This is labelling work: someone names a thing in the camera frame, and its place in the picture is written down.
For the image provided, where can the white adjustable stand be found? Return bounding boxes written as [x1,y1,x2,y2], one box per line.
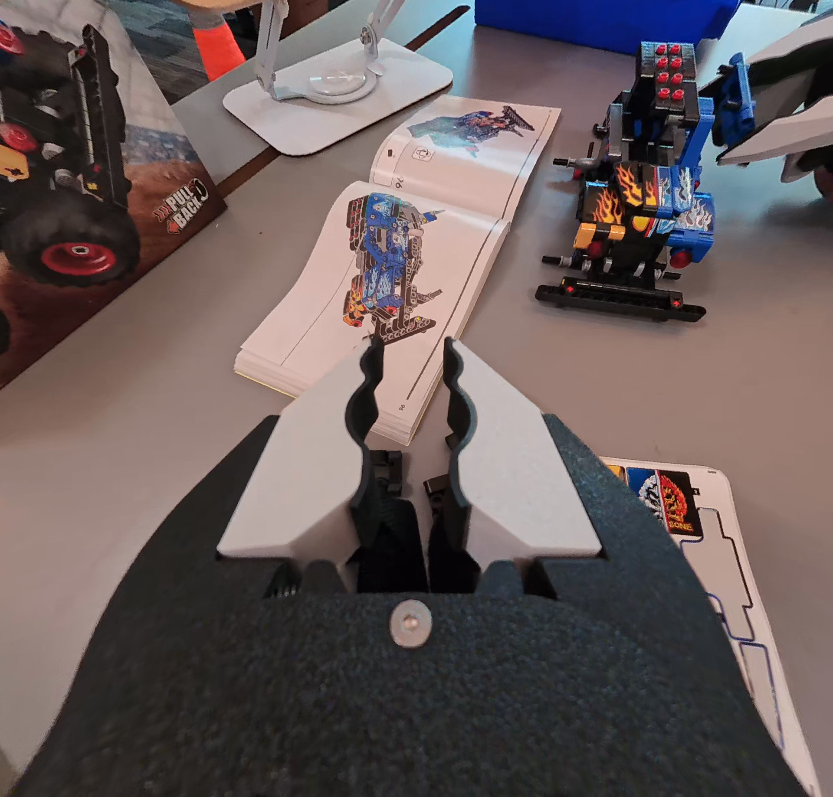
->
[130,0,455,158]

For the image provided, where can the orange traffic cone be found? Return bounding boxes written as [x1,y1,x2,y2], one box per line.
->
[193,13,249,83]

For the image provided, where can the lego set box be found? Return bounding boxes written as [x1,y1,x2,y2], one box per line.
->
[0,0,229,390]

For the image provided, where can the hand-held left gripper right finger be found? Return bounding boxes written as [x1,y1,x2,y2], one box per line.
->
[443,336,607,562]

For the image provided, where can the blue lego panel piece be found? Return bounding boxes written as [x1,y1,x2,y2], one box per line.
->
[712,52,764,149]

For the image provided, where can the blue plastic bin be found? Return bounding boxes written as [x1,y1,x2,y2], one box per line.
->
[473,0,760,54]

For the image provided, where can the lego sticker sheet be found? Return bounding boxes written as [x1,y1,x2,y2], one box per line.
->
[599,456,822,797]

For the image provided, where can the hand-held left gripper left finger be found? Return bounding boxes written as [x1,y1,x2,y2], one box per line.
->
[216,337,386,562]

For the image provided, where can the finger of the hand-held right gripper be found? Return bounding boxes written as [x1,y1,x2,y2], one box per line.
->
[716,102,833,185]
[742,11,833,112]

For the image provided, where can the black and blue lego truck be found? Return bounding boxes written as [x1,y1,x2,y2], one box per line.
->
[535,41,718,324]

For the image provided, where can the lego instruction booklet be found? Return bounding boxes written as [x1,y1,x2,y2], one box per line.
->
[234,95,562,447]

